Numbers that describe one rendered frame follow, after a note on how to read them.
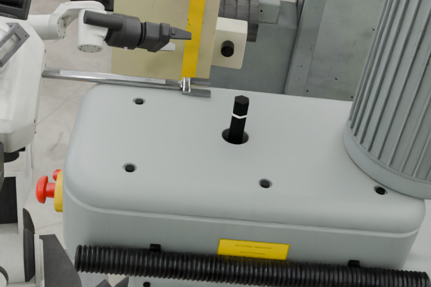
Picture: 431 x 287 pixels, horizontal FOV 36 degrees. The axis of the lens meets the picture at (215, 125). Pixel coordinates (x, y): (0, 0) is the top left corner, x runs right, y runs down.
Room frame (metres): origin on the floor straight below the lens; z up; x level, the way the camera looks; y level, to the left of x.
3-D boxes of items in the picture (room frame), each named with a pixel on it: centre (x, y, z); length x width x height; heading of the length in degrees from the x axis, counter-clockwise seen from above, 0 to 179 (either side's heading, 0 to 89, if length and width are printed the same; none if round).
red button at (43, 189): (0.70, 0.22, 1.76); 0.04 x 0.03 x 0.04; 6
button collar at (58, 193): (0.70, 0.20, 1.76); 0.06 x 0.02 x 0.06; 6
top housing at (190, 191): (0.73, -0.04, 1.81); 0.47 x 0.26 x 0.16; 96
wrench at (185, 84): (0.81, 0.14, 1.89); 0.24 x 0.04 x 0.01; 97
